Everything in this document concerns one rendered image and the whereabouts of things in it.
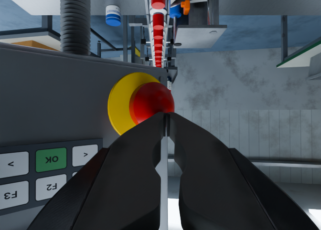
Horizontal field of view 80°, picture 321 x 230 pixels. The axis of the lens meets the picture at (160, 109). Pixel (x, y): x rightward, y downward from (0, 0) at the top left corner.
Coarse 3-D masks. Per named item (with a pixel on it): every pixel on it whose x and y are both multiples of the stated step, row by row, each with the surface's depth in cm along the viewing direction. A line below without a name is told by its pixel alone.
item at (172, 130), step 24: (168, 120) 12; (192, 144) 9; (216, 144) 9; (192, 168) 8; (216, 168) 8; (192, 192) 7; (216, 192) 7; (240, 192) 7; (192, 216) 7; (216, 216) 6; (240, 216) 6; (264, 216) 6
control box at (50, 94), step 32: (0, 64) 11; (32, 64) 12; (64, 64) 13; (96, 64) 14; (128, 64) 17; (0, 96) 11; (32, 96) 12; (64, 96) 13; (96, 96) 14; (128, 96) 16; (0, 128) 11; (32, 128) 12; (64, 128) 13; (96, 128) 14; (128, 128) 16; (160, 160) 18; (0, 224) 11; (160, 224) 18
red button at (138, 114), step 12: (144, 84) 14; (156, 84) 15; (132, 96) 14; (144, 96) 14; (156, 96) 14; (168, 96) 15; (132, 108) 14; (144, 108) 14; (156, 108) 14; (168, 108) 15
